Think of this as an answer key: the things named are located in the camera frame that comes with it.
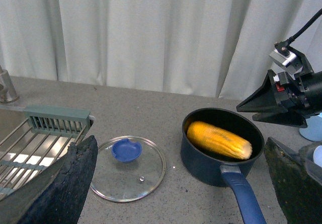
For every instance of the left gripper black foreground left finger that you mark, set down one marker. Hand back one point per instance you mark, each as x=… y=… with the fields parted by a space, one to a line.
x=58 y=194

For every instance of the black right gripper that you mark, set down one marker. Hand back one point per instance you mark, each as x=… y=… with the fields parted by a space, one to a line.
x=285 y=101

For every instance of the left gripper black foreground right finger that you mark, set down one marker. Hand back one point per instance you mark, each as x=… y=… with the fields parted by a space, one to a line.
x=296 y=180

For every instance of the yellow corn cob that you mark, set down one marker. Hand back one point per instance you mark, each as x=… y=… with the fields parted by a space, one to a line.
x=217 y=140

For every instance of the glass lid with blue knob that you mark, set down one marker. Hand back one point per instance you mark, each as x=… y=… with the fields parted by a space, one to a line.
x=128 y=168

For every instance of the light blue cup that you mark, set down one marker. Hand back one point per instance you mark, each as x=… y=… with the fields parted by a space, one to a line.
x=313 y=130

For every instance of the green sink drying rack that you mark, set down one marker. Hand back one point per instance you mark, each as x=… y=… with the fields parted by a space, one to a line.
x=45 y=133

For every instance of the stainless steel sink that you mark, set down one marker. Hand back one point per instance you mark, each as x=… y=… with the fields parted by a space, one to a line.
x=15 y=143

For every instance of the dark blue saucepan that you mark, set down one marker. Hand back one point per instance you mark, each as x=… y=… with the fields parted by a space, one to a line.
x=222 y=171

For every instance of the white curtain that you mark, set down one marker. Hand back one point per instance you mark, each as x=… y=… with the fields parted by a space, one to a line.
x=216 y=48

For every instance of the steel faucet base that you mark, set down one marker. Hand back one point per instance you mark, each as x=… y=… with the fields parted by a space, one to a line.
x=8 y=91

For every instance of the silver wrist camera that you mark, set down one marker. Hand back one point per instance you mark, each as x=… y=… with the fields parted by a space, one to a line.
x=292 y=61

